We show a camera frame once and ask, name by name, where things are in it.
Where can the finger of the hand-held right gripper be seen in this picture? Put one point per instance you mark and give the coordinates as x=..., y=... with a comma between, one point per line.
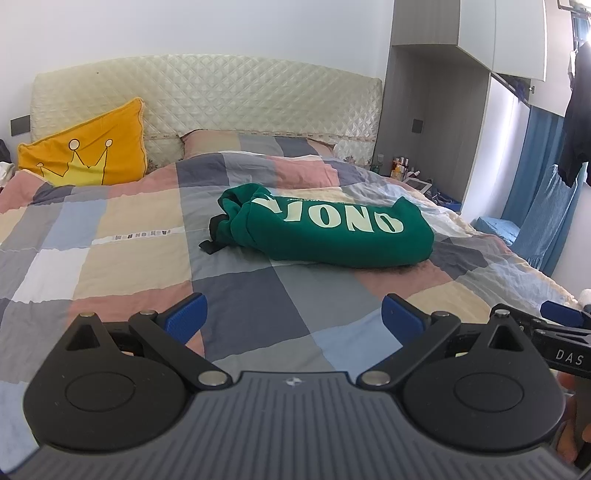
x=565, y=316
x=526, y=322

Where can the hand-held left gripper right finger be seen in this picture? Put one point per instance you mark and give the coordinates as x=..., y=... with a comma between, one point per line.
x=401, y=318

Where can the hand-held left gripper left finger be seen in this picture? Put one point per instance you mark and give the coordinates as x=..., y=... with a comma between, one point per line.
x=184, y=318

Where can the green sweatshirt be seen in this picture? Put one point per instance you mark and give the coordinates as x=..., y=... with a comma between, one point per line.
x=332, y=240

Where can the pile of black and white clothes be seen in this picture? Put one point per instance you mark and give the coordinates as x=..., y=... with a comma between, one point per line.
x=4, y=170

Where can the person's right hand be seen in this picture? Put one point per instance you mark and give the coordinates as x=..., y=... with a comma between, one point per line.
x=579, y=424

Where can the checkered patchwork duvet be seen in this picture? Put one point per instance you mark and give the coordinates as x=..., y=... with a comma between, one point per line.
x=138, y=249

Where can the blue cloth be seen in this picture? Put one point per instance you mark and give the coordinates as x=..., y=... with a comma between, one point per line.
x=496, y=228

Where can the blue curtain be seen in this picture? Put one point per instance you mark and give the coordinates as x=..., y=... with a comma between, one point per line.
x=540, y=194

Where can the white tablet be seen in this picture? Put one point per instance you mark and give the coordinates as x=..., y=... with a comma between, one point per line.
x=419, y=184

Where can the brown bottles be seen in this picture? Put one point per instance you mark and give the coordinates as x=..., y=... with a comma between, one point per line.
x=400, y=168

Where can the floral pillow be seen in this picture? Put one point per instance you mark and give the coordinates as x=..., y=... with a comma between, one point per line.
x=355, y=154

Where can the dark hanging garment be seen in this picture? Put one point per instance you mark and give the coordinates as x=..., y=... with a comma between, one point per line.
x=575, y=129

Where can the checkered pillow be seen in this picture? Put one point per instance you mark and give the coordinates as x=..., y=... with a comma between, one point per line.
x=258, y=143

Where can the yellow crown pillow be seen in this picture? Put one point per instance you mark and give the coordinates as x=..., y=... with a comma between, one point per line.
x=115, y=138

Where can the cream quilted headboard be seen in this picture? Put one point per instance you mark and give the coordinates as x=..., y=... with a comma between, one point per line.
x=231, y=97

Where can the grey wardrobe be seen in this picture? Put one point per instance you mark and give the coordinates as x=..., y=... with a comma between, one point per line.
x=425, y=83

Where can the white overhead cabinet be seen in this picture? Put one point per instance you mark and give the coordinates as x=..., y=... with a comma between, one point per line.
x=508, y=32

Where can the dark wall switch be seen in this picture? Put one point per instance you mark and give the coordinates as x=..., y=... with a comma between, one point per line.
x=418, y=126
x=20, y=126

